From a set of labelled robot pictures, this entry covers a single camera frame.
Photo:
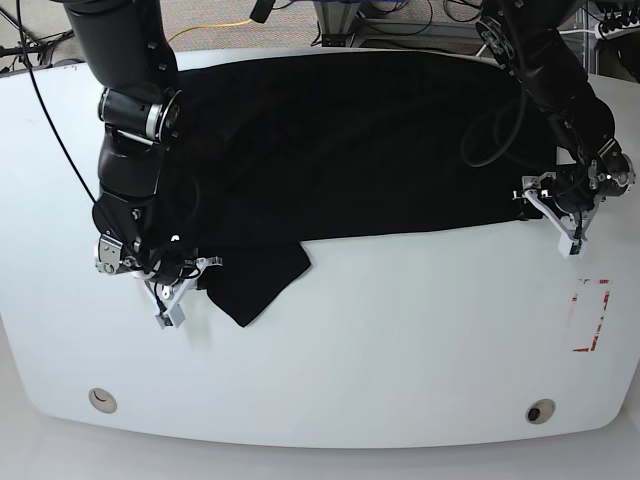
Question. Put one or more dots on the table cable grommet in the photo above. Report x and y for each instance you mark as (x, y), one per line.
(540, 412)
(102, 401)

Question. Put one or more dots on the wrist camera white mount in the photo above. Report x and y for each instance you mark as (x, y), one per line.
(166, 294)
(572, 226)

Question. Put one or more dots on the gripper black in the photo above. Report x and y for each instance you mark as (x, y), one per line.
(571, 193)
(168, 265)

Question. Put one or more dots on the left table cable grommet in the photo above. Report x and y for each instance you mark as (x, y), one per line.
(102, 401)

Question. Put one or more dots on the red tape rectangle marking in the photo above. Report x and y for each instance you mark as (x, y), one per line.
(586, 316)

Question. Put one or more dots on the aluminium frame post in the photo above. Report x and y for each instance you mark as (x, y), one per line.
(336, 19)

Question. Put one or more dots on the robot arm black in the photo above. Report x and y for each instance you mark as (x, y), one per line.
(523, 36)
(125, 47)

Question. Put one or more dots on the right table cable grommet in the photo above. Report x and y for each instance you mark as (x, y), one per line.
(540, 412)

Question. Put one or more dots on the white power strip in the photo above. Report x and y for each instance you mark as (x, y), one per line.
(616, 26)

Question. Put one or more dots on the black graphic T-shirt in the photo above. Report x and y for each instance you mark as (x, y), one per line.
(275, 152)

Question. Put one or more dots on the black tripod legs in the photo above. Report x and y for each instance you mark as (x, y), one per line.
(31, 50)

